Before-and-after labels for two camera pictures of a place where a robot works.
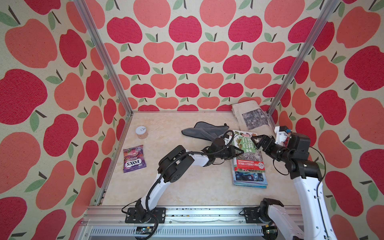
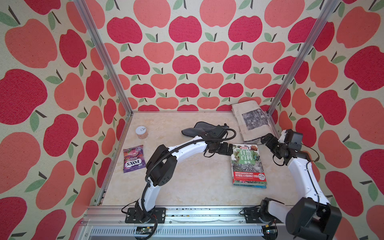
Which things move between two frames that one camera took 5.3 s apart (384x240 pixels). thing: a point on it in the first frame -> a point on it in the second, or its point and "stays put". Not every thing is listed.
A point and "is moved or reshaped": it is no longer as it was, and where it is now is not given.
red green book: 251,159 is moved or reshaped
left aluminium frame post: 105,51 stays put
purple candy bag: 133,158 stays put
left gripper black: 233,152 -> 224,150
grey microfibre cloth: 206,131 stays put
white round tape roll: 141,132 stays put
